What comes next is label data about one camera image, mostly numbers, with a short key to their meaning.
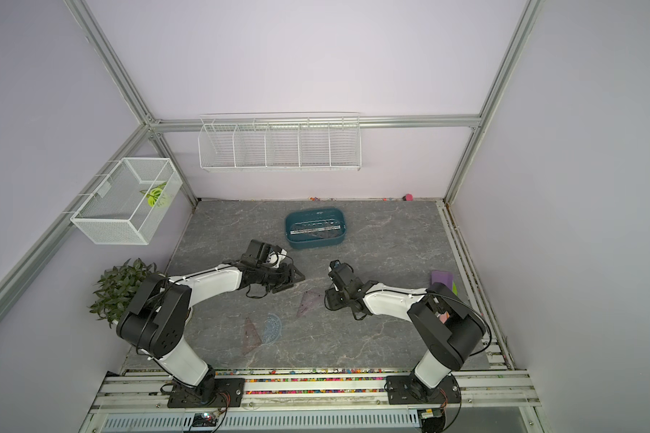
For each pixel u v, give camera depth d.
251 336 0.84
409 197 1.24
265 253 0.78
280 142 0.99
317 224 1.12
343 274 0.72
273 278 0.82
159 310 0.51
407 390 0.74
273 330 0.85
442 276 0.94
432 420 0.72
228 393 0.77
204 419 0.71
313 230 1.09
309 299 0.92
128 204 0.82
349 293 0.70
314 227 1.11
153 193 0.81
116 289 0.71
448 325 0.47
